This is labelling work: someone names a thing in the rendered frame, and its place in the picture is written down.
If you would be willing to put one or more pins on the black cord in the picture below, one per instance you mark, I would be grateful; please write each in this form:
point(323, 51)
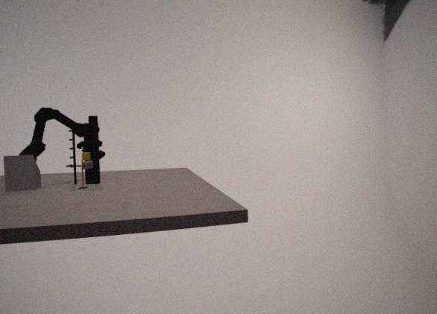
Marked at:
point(86, 165)

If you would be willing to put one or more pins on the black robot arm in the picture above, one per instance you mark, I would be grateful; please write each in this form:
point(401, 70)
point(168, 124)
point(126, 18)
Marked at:
point(36, 147)

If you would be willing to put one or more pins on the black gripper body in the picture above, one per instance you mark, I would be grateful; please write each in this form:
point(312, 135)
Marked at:
point(81, 144)

